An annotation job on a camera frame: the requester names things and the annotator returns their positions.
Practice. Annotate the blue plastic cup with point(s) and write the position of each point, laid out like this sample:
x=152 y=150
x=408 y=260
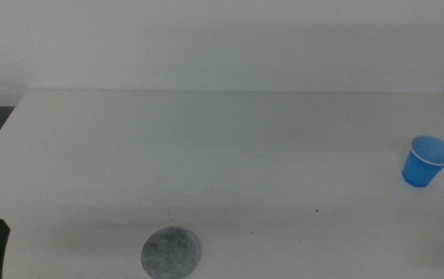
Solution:
x=425 y=166

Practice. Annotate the round grey cup mat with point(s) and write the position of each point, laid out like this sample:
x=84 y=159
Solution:
x=171 y=252

